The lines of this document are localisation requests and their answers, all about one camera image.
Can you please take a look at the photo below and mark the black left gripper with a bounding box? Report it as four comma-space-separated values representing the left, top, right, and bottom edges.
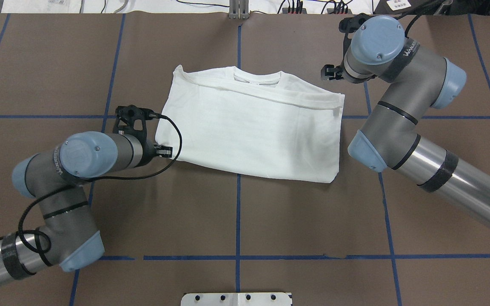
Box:
114, 105, 173, 167

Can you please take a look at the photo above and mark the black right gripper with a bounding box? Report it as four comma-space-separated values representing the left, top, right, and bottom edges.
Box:
321, 14, 373, 83

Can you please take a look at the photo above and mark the white long-sleeve printed shirt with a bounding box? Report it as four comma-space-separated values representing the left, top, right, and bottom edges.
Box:
155, 65, 345, 183

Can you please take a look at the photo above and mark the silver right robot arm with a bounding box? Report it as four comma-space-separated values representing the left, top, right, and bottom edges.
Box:
321, 13, 490, 228

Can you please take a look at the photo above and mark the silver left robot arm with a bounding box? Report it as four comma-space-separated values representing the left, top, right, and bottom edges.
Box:
0, 105, 181, 286

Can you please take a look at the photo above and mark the black power strip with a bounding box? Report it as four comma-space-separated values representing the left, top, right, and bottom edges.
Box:
277, 0, 353, 15

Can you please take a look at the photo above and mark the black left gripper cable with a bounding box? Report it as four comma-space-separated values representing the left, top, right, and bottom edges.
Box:
17, 114, 183, 267

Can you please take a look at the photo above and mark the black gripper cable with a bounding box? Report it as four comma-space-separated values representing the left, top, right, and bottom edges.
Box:
17, 114, 183, 267
398, 0, 454, 34

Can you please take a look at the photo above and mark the aluminium frame post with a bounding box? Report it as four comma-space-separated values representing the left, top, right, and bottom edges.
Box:
229, 0, 250, 20

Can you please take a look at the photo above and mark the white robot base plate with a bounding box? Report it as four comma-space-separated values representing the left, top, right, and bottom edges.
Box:
180, 292, 293, 306

